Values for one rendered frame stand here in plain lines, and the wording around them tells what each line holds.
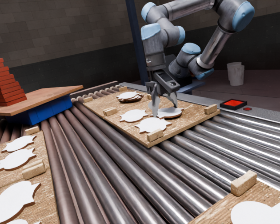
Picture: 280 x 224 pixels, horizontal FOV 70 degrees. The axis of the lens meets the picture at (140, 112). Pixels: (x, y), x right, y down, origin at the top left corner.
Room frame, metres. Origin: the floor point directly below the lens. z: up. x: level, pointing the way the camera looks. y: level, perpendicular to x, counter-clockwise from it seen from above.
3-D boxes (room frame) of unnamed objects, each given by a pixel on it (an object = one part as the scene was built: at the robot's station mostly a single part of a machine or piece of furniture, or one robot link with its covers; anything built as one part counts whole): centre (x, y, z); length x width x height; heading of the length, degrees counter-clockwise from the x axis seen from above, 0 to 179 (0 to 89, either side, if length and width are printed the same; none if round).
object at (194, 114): (0.84, -0.07, 0.93); 0.41 x 0.35 x 0.02; 27
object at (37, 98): (1.34, 0.70, 1.03); 0.50 x 0.50 x 0.02; 55
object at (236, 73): (4.07, -2.14, 0.18); 0.30 x 0.30 x 0.37
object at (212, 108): (0.72, -0.27, 0.95); 0.06 x 0.02 x 0.03; 117
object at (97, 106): (1.21, 0.12, 0.93); 0.41 x 0.35 x 0.02; 26
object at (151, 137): (0.60, -0.03, 0.95); 0.06 x 0.02 x 0.03; 117
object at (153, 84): (0.82, -0.10, 1.08); 0.09 x 0.08 x 0.12; 27
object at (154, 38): (0.82, -0.11, 1.24); 0.09 x 0.08 x 0.11; 122
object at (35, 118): (1.29, 0.65, 0.97); 0.31 x 0.31 x 0.10; 55
